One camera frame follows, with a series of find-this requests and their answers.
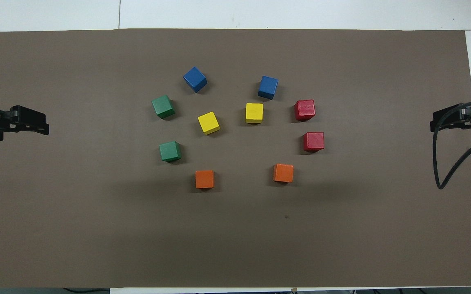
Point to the red wooden cube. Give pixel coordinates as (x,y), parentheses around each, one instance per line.
(305,110)
(314,141)

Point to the green wooden cube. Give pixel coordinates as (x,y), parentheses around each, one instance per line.
(163,106)
(170,151)

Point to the blue wooden cube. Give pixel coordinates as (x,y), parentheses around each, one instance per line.
(195,79)
(268,87)

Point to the orange wooden cube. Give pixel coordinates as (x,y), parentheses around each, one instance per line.
(283,172)
(205,179)

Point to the yellow wooden cube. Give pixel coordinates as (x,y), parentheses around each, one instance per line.
(208,123)
(254,112)

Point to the brown table mat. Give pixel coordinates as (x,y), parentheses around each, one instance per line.
(235,245)

